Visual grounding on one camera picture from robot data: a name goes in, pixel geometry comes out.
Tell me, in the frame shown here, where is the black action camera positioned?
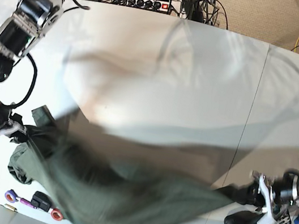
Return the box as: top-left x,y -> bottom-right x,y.
30,191 -> 52,212

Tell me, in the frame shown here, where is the purple tape roll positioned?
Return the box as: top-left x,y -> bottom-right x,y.
5,189 -> 18,203

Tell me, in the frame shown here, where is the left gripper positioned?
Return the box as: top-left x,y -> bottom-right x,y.
250,171 -> 297,221

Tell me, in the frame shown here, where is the red tape roll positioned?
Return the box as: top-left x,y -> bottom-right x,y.
50,208 -> 63,221

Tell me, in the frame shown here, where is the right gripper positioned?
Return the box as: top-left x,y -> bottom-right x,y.
0,103 -> 28,143

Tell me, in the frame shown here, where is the dark green t-shirt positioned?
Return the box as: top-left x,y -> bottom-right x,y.
8,108 -> 250,224

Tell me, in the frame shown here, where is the black power strip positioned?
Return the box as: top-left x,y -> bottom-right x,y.
98,0 -> 180,16

